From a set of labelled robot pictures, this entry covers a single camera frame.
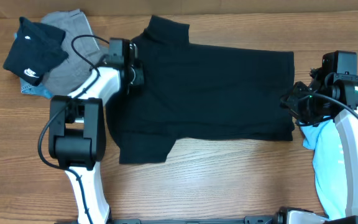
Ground black t-shirt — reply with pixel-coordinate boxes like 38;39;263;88
106;16;295;164

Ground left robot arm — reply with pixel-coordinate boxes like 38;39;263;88
40;38;144;223

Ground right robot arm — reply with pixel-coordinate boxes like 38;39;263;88
272;51;358;223

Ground light blue t-shirt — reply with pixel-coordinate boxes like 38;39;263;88
300;76;358;220

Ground folded grey trousers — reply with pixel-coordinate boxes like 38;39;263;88
41;9;107;95

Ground folded blue denim garment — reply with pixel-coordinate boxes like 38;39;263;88
19;78;53;99

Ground folded black Nike garment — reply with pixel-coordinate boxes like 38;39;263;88
3;17;68;86

